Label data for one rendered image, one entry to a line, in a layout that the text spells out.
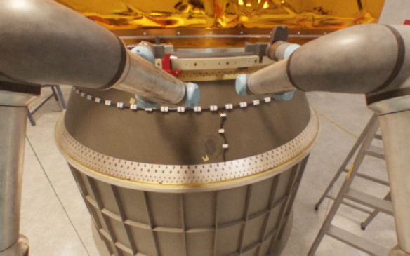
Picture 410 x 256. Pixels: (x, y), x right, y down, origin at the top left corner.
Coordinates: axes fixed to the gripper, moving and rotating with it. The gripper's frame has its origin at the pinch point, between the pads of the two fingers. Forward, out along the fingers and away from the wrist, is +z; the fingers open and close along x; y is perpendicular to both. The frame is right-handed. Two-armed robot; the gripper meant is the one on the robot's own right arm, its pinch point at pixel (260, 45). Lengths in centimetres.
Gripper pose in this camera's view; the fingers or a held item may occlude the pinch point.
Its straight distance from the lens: 101.5
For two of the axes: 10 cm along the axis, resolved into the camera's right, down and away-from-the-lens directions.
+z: -1.6, -4.9, 8.6
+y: 0.0, 8.7, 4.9
